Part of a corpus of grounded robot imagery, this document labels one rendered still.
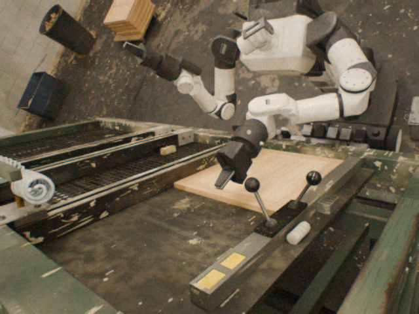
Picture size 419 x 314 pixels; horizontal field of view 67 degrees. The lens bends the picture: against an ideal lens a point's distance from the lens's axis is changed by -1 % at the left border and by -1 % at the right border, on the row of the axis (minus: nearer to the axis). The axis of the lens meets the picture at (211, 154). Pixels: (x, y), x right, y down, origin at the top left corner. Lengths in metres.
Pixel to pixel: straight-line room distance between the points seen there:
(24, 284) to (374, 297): 0.56
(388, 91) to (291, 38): 1.26
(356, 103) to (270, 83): 2.01
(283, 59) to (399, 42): 1.65
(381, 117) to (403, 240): 1.53
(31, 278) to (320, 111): 0.75
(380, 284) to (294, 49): 0.80
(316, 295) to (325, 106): 0.47
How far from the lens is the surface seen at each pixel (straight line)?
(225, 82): 1.39
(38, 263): 0.66
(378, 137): 2.16
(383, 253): 0.73
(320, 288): 0.78
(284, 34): 1.20
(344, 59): 1.02
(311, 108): 0.91
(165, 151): 1.56
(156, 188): 1.10
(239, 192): 1.03
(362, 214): 1.08
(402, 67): 2.62
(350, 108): 0.92
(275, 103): 0.89
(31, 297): 0.58
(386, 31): 2.83
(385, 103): 2.31
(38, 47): 6.41
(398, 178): 1.38
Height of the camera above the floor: 2.19
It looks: 50 degrees down
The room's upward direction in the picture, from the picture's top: 58 degrees counter-clockwise
